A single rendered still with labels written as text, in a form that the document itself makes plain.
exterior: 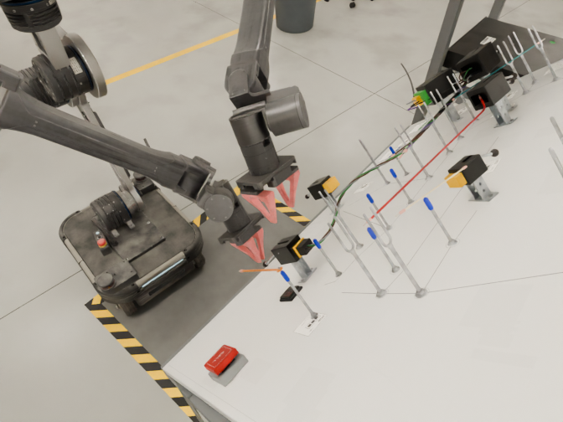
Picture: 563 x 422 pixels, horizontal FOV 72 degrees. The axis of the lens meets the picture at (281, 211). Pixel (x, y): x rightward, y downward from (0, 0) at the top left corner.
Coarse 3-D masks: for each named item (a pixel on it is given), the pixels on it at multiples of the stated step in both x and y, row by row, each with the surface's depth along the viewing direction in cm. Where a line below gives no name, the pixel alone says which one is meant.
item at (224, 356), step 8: (224, 344) 69; (216, 352) 68; (224, 352) 66; (232, 352) 65; (216, 360) 65; (224, 360) 64; (232, 360) 66; (208, 368) 66; (216, 368) 63; (224, 368) 64
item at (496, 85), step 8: (488, 80) 85; (496, 80) 84; (504, 80) 85; (472, 88) 88; (480, 88) 84; (488, 88) 84; (496, 88) 84; (504, 88) 85; (472, 96) 88; (488, 96) 84; (496, 96) 84; (472, 104) 88; (480, 104) 87; (488, 104) 85; (496, 104) 86; (496, 112) 89; (504, 112) 87; (496, 120) 89; (504, 120) 87; (512, 120) 86
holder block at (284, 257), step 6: (282, 240) 82; (288, 240) 80; (294, 240) 79; (276, 246) 81; (282, 246) 78; (288, 246) 78; (276, 252) 80; (282, 252) 79; (288, 252) 78; (276, 258) 82; (282, 258) 80; (288, 258) 79; (294, 258) 78; (282, 264) 82
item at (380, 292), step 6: (330, 228) 56; (342, 228) 57; (336, 234) 56; (348, 234) 57; (348, 252) 57; (354, 252) 57; (360, 264) 57; (366, 270) 58; (372, 282) 58; (378, 288) 58; (378, 294) 58; (384, 294) 58
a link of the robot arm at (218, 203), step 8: (192, 160) 81; (200, 160) 81; (208, 168) 81; (208, 184) 79; (200, 192) 81; (208, 192) 74; (216, 192) 76; (224, 192) 77; (192, 200) 82; (200, 200) 75; (208, 200) 75; (216, 200) 75; (224, 200) 75; (232, 200) 76; (208, 208) 75; (216, 208) 75; (224, 208) 75; (232, 208) 76; (208, 216) 76; (216, 216) 76; (224, 216) 76
